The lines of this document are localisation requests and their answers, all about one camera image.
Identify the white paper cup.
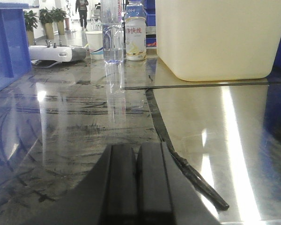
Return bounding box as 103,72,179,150
85,30,104,60

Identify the white milk drink bottle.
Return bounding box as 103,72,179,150
125,0,147,61

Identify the blue crate at left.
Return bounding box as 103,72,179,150
0,2,31,91

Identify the white grey device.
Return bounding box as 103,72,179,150
29,45,87,62

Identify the walking person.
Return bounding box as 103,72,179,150
75,0,89,30

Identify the black cable tie strip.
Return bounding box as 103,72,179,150
145,88,229,211

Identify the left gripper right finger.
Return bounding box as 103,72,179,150
137,142,219,225

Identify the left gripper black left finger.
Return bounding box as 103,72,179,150
25,144,138,225

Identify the cream plastic bin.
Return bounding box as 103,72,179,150
155,0,281,82

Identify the clear water bottle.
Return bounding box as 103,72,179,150
101,0,124,64

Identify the potted plant gold pot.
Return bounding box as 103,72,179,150
23,10,38,45

